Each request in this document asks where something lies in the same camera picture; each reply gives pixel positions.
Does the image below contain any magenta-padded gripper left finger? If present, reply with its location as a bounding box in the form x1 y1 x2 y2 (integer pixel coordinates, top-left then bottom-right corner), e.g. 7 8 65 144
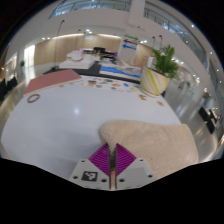
68 143 111 191

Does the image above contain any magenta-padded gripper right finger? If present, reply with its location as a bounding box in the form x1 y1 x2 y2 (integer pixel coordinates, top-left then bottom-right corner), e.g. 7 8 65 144
113 143 157 191

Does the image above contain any beige knitted towel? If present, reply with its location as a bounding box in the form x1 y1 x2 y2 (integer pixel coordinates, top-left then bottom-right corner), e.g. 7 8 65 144
98 119 200 191

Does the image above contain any potted plant in striped pot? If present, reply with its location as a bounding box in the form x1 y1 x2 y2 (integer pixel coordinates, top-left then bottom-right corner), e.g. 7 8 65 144
139 44 180 99

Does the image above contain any group of black chairs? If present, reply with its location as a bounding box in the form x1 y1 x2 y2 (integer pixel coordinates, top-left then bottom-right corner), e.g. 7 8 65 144
0 75 19 101
198 106 218 135

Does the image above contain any blue mat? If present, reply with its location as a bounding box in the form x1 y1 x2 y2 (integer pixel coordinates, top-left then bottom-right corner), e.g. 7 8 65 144
98 65 141 81

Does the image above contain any black draped table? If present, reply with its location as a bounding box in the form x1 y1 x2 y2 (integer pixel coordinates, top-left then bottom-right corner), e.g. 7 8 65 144
42 61 168 98

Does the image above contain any flat red board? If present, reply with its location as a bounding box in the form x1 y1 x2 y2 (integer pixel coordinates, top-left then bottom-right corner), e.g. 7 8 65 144
23 68 84 97

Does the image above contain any white architectural model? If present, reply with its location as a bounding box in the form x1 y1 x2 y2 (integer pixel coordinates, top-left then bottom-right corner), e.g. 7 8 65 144
58 50 98 71

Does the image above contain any black piano with purple screen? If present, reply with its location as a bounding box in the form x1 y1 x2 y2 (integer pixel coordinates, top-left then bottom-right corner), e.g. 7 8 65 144
81 46 118 63

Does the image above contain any white sign pillar with arrows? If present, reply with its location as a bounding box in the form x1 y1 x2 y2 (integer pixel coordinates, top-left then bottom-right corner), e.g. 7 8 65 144
117 32 140 65

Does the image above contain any brown tape ring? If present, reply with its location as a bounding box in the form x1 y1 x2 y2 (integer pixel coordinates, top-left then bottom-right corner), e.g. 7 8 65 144
26 93 41 104

